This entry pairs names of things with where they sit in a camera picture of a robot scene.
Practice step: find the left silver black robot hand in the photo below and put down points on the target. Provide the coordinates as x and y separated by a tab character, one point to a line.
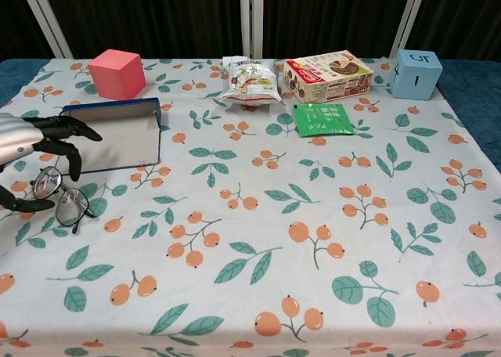
19	135

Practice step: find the black frame eyeglasses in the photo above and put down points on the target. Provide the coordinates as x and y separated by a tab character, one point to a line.
72	210

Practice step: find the blue cardboard box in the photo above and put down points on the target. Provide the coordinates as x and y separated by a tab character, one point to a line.
121	138

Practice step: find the cookie box with red print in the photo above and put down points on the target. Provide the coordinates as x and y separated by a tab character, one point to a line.
329	79

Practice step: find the pink cube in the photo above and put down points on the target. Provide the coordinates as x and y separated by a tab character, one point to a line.
115	75

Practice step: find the black curtain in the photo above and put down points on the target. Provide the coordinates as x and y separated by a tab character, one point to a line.
156	16

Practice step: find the white snack bag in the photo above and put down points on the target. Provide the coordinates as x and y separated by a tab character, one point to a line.
248	83

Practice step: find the floral tablecloth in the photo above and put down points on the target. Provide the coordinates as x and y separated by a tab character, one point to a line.
250	235

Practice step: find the green tea sachet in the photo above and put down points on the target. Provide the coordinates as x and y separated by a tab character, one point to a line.
323	120

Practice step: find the light blue numbered cube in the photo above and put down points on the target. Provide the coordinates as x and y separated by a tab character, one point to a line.
415	77

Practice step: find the white frame post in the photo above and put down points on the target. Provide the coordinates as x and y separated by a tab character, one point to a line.
47	20
252	20
407	20

